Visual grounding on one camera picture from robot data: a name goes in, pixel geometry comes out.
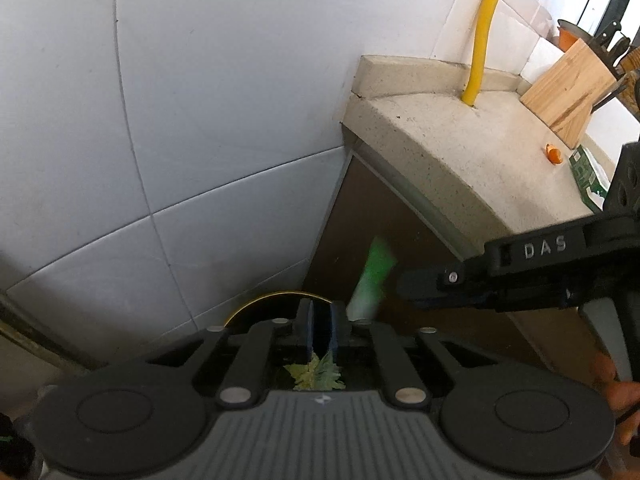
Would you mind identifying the black trash bin gold rim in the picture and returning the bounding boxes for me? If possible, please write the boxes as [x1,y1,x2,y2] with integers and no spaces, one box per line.
[222,290,381,393]

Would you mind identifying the light green cabbage leaf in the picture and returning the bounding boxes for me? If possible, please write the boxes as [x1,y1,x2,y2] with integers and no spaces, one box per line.
[284,352,346,392]

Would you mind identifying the yellow pipe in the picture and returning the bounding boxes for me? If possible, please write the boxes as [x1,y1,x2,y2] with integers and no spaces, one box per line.
[461,0,515,107]

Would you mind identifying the orange pan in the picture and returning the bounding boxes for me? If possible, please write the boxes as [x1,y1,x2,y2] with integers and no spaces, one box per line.
[556,19,596,52]

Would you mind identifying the light green plastic packet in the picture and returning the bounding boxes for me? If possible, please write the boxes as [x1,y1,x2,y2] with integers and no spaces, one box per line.
[348,234,399,322]

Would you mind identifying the person's right hand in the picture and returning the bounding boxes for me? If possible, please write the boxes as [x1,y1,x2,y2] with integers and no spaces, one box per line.
[591,354,640,446]

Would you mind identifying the wooden handled knife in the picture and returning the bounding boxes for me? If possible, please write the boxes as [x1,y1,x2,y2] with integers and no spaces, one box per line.
[620,45,640,91]

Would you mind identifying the green white milk carton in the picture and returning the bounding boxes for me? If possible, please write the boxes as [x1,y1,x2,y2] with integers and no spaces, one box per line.
[569,145,612,213]

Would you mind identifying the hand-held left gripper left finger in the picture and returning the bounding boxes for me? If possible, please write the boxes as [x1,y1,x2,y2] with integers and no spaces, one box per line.
[148,298,317,408]

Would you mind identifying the black handled knife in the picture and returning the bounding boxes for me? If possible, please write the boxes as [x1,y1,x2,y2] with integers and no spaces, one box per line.
[607,35,632,68]
[592,21,623,50]

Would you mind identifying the wooden knife block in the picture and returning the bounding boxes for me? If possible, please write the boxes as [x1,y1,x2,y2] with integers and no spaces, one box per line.
[520,37,617,150]

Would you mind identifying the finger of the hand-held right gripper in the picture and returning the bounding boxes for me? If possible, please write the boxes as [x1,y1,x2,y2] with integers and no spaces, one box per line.
[415,290,581,312]
[398,261,493,306]

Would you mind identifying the dark brown cabinet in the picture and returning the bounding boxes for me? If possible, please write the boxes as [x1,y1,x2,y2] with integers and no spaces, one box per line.
[305,147,601,376]

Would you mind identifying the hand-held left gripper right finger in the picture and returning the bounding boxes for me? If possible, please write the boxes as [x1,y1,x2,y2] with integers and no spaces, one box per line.
[328,301,496,407]

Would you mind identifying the black scissors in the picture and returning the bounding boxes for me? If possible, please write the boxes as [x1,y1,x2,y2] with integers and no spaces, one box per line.
[592,77,627,112]

